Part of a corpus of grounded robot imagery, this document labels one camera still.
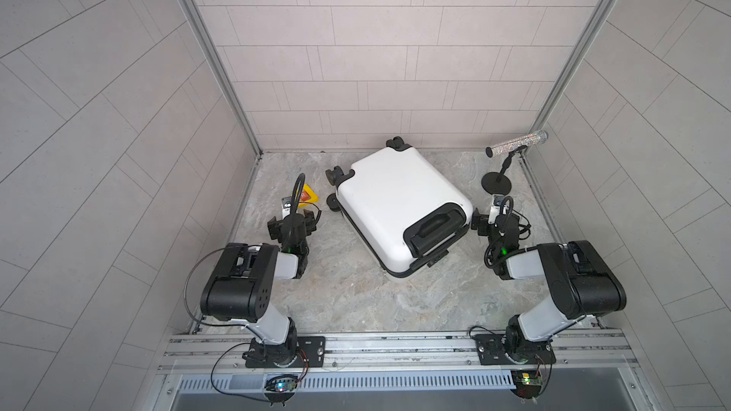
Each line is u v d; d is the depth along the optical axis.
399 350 0.72
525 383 0.68
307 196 1.01
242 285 0.44
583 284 0.45
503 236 0.69
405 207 0.77
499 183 1.05
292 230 0.68
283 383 0.64
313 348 0.71
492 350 0.71
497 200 0.79
